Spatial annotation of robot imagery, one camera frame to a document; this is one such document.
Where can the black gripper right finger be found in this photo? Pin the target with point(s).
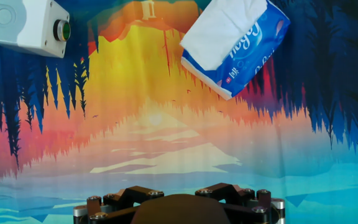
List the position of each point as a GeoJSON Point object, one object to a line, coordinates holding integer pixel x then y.
{"type": "Point", "coordinates": [244, 199]}

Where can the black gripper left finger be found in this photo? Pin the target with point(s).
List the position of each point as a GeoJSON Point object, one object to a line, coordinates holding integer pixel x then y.
{"type": "Point", "coordinates": [117, 199]}

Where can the colourful landscape print cloth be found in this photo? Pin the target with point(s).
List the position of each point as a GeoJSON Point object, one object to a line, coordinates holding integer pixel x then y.
{"type": "Point", "coordinates": [154, 130]}

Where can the blue tissue pack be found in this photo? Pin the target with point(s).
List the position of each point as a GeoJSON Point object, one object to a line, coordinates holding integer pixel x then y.
{"type": "Point", "coordinates": [253, 59]}

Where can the grey box with green button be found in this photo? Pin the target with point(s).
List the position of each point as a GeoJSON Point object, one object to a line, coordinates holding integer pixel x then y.
{"type": "Point", "coordinates": [26, 28]}

